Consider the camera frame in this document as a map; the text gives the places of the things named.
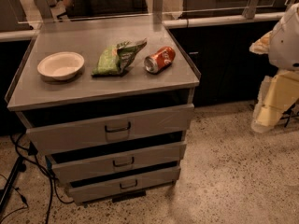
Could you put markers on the grey top drawer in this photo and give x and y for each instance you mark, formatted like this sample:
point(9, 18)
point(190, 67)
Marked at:
point(100, 131)

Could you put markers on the black tripod leg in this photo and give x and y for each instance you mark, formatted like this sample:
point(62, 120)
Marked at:
point(10, 182)

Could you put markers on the grey drawer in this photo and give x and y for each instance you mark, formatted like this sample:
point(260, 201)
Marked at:
point(122, 185)
point(119, 162)
point(100, 131)

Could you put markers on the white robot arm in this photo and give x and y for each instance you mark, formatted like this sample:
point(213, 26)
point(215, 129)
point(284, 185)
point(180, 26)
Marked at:
point(281, 44)

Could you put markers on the white horizontal rail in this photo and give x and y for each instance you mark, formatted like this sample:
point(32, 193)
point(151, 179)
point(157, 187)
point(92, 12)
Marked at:
point(171, 24)

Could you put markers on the green chip bag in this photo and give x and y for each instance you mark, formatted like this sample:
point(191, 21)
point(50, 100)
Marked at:
point(116, 58)

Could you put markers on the grey middle drawer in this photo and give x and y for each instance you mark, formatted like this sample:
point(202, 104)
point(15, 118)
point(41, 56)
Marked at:
point(119, 162)

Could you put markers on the grey drawer cabinet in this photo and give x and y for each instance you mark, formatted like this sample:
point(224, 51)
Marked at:
point(41, 101)

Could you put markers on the person in dark clothes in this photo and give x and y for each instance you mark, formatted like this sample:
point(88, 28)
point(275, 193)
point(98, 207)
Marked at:
point(100, 8)

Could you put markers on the grey bottom drawer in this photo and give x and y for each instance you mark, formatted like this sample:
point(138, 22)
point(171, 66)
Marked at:
point(122, 185)

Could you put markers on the white paper bowl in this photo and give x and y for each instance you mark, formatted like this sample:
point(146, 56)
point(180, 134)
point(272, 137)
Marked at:
point(61, 66)

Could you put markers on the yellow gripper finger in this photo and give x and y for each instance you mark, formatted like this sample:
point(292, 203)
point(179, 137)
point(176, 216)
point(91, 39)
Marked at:
point(276, 95)

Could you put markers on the red soda can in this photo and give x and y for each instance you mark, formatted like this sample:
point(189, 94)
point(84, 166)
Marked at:
point(159, 60)

